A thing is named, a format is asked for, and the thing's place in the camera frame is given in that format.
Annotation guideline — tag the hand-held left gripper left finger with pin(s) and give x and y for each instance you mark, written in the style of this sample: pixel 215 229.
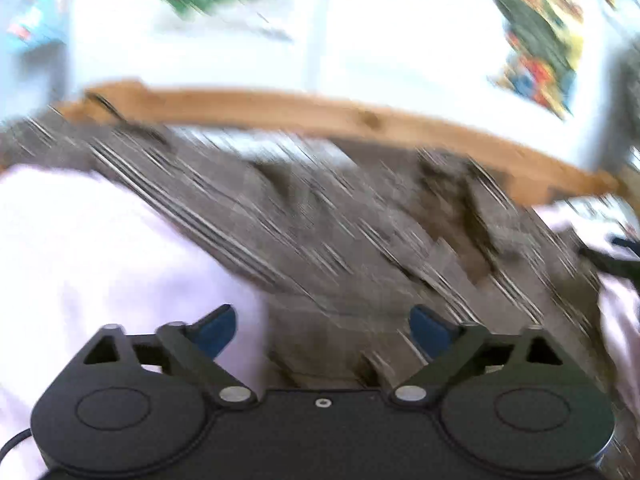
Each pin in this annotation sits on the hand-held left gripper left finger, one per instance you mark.
pixel 219 331

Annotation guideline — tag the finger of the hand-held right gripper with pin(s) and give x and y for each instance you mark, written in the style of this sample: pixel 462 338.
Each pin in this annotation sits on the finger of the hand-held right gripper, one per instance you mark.
pixel 617 262

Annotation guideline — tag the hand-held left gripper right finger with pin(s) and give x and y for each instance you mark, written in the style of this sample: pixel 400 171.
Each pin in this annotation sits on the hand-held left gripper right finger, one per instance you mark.
pixel 429 331

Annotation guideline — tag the pink cloth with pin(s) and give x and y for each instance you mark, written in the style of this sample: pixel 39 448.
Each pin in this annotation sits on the pink cloth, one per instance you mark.
pixel 100 260

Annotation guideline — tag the brown plaid blanket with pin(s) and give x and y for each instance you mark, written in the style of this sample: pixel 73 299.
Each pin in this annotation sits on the brown plaid blanket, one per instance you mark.
pixel 350 240

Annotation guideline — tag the grey cloth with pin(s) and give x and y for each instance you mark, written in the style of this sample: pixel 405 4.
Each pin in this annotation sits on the grey cloth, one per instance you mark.
pixel 629 100

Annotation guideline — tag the colourful wall poster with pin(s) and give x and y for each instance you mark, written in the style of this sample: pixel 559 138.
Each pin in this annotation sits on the colourful wall poster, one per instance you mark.
pixel 545 35

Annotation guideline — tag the wooden bed frame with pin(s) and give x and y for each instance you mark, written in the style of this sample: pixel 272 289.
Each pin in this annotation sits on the wooden bed frame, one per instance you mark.
pixel 325 110

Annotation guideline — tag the blue wall poster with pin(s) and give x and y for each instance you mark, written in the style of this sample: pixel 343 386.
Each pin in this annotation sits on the blue wall poster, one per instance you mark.
pixel 30 5

